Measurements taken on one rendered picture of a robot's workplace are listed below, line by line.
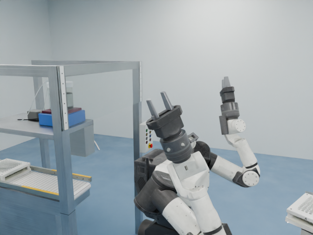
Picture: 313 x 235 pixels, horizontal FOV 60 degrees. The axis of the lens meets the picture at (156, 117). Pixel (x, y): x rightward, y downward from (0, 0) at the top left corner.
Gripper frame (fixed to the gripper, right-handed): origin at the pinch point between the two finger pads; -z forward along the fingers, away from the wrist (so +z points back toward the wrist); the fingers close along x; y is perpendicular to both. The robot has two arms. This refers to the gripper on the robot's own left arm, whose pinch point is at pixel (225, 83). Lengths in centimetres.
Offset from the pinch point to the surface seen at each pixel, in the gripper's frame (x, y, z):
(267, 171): -277, -116, 72
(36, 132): -12, 106, 12
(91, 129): -41, 82, 10
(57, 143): -9, 93, 20
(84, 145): -38, 87, 20
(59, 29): -395, 220, -257
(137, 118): -96, 55, -2
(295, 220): -4, -24, 72
